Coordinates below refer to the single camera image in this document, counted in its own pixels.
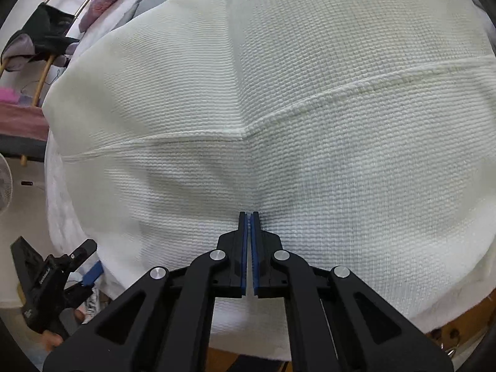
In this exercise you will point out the wooden clothes rack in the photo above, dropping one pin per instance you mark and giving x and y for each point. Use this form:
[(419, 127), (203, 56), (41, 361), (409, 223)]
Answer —
[(42, 62)]

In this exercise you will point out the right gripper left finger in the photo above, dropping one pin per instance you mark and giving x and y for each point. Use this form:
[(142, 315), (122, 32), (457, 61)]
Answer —
[(162, 322)]

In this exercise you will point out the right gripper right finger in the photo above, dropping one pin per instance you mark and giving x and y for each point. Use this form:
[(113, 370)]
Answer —
[(335, 321)]

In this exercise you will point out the black jacket on rack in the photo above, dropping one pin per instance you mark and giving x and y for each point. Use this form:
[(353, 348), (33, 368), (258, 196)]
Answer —
[(43, 35)]

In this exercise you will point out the person's left hand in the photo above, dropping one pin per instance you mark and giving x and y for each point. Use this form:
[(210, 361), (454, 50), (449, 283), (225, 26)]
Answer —
[(52, 340)]

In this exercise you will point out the white electric fan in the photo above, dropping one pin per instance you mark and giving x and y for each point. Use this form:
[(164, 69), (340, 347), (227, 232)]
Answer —
[(6, 185)]

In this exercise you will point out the pink grey towel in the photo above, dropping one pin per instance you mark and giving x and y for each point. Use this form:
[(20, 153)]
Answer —
[(24, 129)]

